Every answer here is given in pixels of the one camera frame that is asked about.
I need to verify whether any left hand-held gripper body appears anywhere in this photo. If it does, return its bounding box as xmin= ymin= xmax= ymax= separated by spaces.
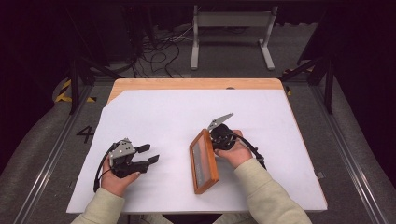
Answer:
xmin=107 ymin=137 xmax=150 ymax=179

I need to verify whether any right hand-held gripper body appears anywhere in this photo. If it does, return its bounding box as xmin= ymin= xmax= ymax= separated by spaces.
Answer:
xmin=206 ymin=112 xmax=240 ymax=152

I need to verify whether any wooden framed board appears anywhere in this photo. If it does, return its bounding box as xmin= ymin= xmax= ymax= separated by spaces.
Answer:
xmin=189 ymin=128 xmax=220 ymax=195

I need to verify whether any person's right hand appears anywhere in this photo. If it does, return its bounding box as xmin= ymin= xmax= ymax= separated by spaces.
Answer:
xmin=214 ymin=129 xmax=254 ymax=170

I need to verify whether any person's left hand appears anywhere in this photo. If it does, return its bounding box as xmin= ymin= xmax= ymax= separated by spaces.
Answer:
xmin=100 ymin=167 xmax=142 ymax=198

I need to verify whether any white paper sheet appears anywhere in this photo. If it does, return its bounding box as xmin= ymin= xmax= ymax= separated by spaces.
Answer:
xmin=65 ymin=89 xmax=329 ymax=215

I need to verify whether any wooden table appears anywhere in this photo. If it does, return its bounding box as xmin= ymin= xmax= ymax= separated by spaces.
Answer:
xmin=106 ymin=77 xmax=312 ymax=169

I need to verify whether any yellow black hazard tape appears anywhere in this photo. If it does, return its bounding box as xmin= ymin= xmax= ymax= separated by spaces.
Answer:
xmin=54 ymin=78 xmax=97 ymax=104

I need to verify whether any grey metal stand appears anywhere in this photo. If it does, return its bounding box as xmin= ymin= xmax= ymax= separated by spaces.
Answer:
xmin=190 ymin=4 xmax=279 ymax=71

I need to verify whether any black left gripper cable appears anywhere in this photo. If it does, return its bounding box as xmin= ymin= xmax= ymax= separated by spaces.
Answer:
xmin=92 ymin=141 xmax=121 ymax=194

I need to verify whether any aluminium floor rail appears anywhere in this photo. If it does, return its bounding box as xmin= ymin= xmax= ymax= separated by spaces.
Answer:
xmin=310 ymin=84 xmax=390 ymax=224
xmin=12 ymin=84 xmax=94 ymax=224

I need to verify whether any black metal frame stand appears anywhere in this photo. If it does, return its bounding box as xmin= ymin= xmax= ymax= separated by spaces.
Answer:
xmin=277 ymin=46 xmax=337 ymax=116
xmin=64 ymin=6 xmax=123 ymax=116

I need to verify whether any tangle of black floor cables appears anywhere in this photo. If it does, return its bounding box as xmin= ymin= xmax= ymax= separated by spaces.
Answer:
xmin=129 ymin=26 xmax=195 ymax=79

